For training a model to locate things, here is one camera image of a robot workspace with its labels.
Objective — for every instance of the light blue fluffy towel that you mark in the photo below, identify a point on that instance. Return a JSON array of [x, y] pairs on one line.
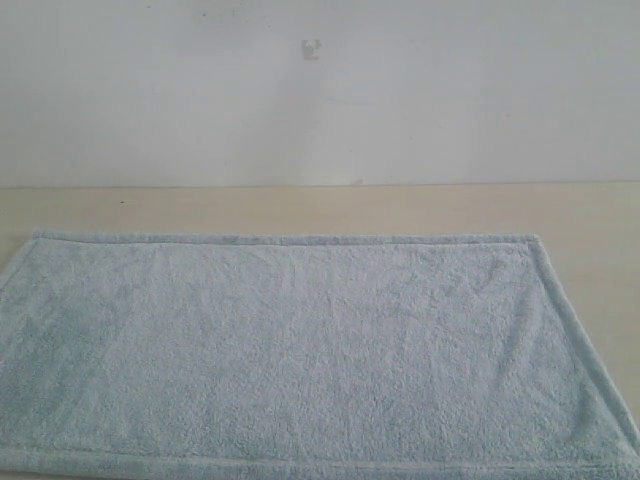
[[192, 356]]

